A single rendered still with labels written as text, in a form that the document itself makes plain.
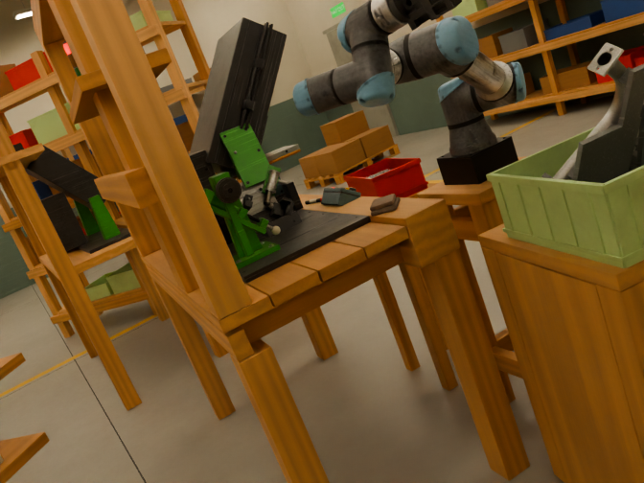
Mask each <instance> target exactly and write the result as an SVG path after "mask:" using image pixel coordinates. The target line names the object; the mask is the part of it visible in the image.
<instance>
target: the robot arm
mask: <svg viewBox="0 0 644 483"><path fill-rule="evenodd" d="M461 2H462V0H368V1H367V2H366V3H364V4H363V5H361V6H360V7H358V8H356V9H354V10H352V11H351V12H350V13H349V14H347V15H346V16H345V17H344V18H343V19H342V20H341V21H340V22H339V24H338V27H337V37H338V40H340V42H341V46H342V47H343V48H344V49H345V50H346V51H347V52H349V53H352V60H353V61H352V62H350V63H347V64H345V65H342V66H339V67H337V68H334V69H332V70H330V71H327V72H324V73H322V74H319V75H316V76H314V77H311V78H309V79H308V78H306V79H305V80H302V81H300V82H298V83H297V84H296V85H295V86H294V88H293V93H292V96H293V100H294V103H295V106H296V108H297V109H298V111H299V112H300V113H301V114H303V115H305V116H312V115H315V114H317V115H319V114H320V113H322V112H325V111H328V110H331V109H334V108H337V107H339V106H342V105H344V104H350V103H353V102H356V101H358V103H359V104H360V105H361V106H364V107H376V106H382V105H385V104H389V103H390V102H392V101H393V100H394V98H395V85H396V84H401V83H406V82H411V81H417V80H420V79H423V78H427V77H429V76H432V75H435V74H441V75H443V76H445V77H448V78H455V79H453V80H450V81H448V82H446V83H445V84H443V85H441V86H440V87H439V88H438V96H439V100H440V103H441V106H442V109H443V112H444V115H445V118H446V121H447V125H448V130H449V145H450V147H449V152H450V155H451V156H463V155H467V154H471V153H475V152H478V151H480V150H484V149H486V148H488V147H490V146H492V145H493V144H495V143H496V142H497V140H496V136H495V133H494V132H492V130H491V128H490V126H489V125H488V123H487V122H486V120H485V118H484V114H483V112H485V111H488V110H492V109H495V108H499V107H502V106H505V105H508V104H516V103H518V102H521V101H523V100H524V99H525V98H526V84H525V78H524V75H523V71H522V68H521V65H520V63H519V62H511V63H510V64H506V63H504V62H502V61H492V60H491V59H490V58H488V57H487V56H485V55H484V54H483V53H481V52H480V51H479V43H478V38H477V35H476V32H475V30H474V29H473V28H472V24H471V22H470V21H469V20H468V19H467V18H465V17H463V16H460V15H456V16H453V17H448V18H445V19H443V20H441V21H440V22H437V23H435V24H432V25H429V26H427V27H424V28H422V29H420V30H418V31H415V32H412V33H410V34H406V35H403V36H401V37H399V38H397V39H396V40H394V41H392V42H390V43H389V41H388V36H389V35H391V34H392V33H394V32H395V31H397V30H398V29H400V28H402V27H403V26H405V25H407V24H408V25H409V27H410V28H411V30H412V31H413V30H415V29H417V28H418V27H419V26H421V25H422V24H423V23H425V22H427V20H429V19H430V20H431V21H432V20H434V19H438V18H439V17H440V16H441V15H443V14H445V13H446V12H449V11H451V10H453V9H454V8H456V7H457V6H458V5H459V4H460V3H461ZM456 77H457V78H456Z"/></svg>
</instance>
